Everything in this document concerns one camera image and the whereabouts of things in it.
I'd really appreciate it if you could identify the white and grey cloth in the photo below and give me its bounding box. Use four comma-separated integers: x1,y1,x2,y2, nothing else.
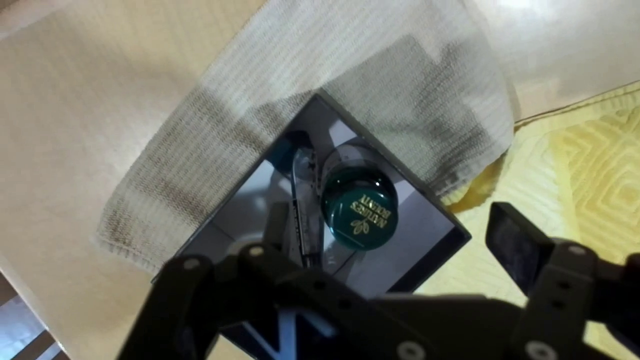
96,0,518,278

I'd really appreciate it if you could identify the bottle with green cap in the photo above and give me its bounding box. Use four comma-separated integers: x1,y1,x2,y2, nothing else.
293,143,400,252

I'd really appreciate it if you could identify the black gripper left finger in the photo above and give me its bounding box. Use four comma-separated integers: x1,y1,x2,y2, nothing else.
119,200,403,360

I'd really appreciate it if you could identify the black open box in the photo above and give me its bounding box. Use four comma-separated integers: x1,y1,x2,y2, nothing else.
174,88,474,301

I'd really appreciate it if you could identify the yellow patterned cloth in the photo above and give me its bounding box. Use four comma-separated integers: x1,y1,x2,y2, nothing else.
412,79,640,360

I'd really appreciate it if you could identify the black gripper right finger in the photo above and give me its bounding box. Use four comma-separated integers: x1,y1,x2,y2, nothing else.
484,200,640,360

